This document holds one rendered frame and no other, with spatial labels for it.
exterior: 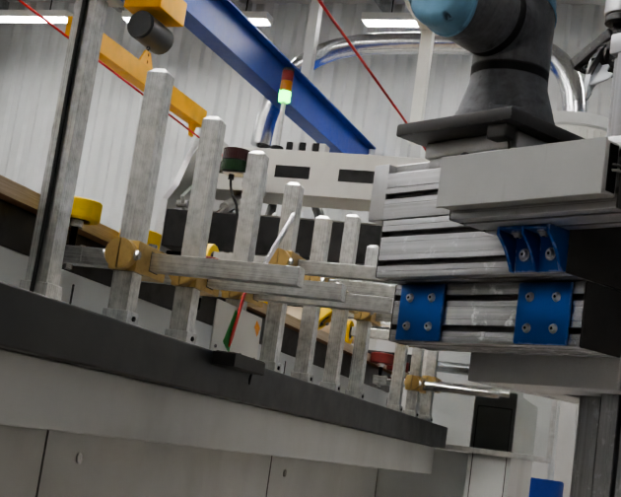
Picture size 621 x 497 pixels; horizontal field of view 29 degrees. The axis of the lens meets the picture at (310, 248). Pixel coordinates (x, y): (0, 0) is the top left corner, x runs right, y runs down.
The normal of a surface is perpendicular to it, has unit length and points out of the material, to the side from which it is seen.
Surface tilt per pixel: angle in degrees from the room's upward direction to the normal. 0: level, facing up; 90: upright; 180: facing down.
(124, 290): 90
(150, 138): 90
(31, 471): 90
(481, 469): 90
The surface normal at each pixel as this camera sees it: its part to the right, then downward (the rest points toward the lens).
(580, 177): -0.75, -0.22
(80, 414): 0.95, 0.08
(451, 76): -0.33, -0.20
